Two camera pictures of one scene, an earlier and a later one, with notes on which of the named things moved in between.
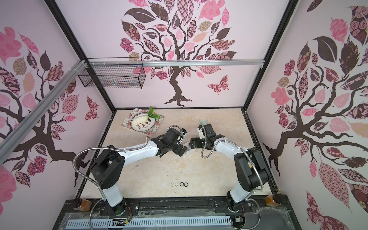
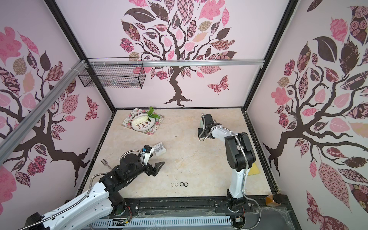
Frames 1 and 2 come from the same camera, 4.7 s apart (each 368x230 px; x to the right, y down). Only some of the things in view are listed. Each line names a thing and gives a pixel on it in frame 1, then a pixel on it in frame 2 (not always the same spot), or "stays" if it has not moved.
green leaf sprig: [150, 114] stays
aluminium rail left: [6, 143] stays
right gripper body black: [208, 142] → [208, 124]
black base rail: [200, 205] stays
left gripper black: [178, 152] → [150, 171]
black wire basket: [113, 73] stays
